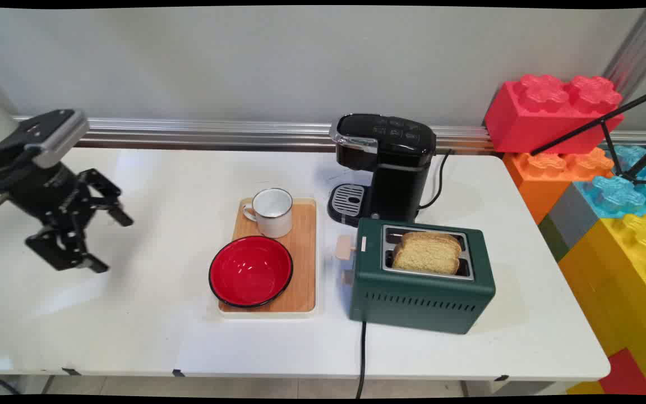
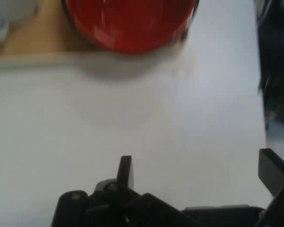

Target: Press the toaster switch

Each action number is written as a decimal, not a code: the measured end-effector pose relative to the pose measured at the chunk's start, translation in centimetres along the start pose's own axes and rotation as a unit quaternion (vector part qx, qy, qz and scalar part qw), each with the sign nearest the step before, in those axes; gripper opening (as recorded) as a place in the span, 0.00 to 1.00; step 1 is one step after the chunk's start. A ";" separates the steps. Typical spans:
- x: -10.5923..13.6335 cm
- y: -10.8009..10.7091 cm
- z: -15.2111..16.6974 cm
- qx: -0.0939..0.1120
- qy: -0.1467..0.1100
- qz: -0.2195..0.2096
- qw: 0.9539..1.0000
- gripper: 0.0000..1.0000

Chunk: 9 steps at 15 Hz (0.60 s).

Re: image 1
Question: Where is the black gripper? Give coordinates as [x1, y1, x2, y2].
[0, 162, 135, 274]

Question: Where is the wooden toaster lever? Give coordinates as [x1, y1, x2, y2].
[335, 235, 358, 262]

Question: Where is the red enamel bowl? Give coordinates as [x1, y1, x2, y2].
[208, 236, 294, 309]

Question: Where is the white enamel mug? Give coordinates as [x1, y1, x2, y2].
[242, 187, 294, 240]

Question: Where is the wooden tray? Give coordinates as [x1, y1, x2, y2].
[218, 197, 319, 319]

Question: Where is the black coffee machine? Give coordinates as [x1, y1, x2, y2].
[327, 113, 437, 228]

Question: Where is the green toaster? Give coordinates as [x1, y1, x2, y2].
[348, 218, 497, 336]

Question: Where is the orange toy brick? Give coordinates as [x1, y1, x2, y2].
[502, 146, 616, 226]

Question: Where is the large red toy brick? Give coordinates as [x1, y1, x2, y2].
[484, 74, 626, 155]

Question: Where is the dark green toy brick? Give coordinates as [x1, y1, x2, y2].
[537, 214, 571, 264]

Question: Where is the black tripod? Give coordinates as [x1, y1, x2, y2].
[530, 84, 646, 186]

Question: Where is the translucent blue toy brick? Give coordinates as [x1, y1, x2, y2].
[574, 144, 646, 220]

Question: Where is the yellow toy brick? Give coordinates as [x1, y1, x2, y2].
[558, 213, 646, 397]

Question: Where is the small red toy brick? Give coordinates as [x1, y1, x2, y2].
[598, 347, 646, 397]

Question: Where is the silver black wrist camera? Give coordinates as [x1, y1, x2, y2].
[0, 109, 90, 176]

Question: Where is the aluminium wall rail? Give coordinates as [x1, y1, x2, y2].
[12, 116, 646, 155]

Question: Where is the black toaster cable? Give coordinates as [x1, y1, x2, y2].
[355, 320, 369, 399]

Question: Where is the black coffee machine cable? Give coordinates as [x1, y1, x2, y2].
[417, 149, 454, 211]

